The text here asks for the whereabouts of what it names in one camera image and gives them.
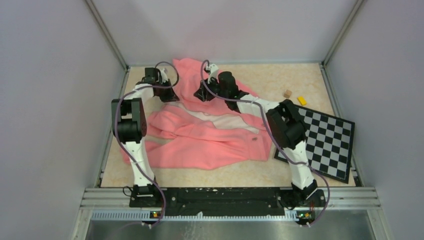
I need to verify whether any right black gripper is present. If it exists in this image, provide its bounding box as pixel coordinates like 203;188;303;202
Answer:
193;76;228;103

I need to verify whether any pink zip-up jacket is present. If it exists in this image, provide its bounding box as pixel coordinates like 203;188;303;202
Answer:
121;58;274;171

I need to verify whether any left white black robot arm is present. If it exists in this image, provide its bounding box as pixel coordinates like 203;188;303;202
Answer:
111;67;179;208

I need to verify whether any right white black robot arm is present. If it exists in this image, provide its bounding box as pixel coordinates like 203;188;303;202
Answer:
194;70;318;209

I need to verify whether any small wooden cube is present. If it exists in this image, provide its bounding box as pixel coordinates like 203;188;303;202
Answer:
283;89;293;99

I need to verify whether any small yellow block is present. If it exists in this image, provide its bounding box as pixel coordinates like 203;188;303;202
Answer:
297;96;308;106

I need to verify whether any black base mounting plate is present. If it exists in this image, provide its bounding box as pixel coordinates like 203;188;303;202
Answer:
129;186;326;218

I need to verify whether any black white checkerboard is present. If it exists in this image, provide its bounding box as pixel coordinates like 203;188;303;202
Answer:
274;103;356;184

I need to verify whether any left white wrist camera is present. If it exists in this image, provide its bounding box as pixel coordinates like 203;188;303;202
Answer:
160;68;169;84

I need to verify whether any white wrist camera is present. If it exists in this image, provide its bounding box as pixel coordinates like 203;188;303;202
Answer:
160;68;169;84
203;63;219;84

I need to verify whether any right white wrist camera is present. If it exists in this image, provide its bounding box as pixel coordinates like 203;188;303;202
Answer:
203;63;219;84

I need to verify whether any aluminium front rail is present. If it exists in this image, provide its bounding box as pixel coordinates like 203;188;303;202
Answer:
80;187;381;223

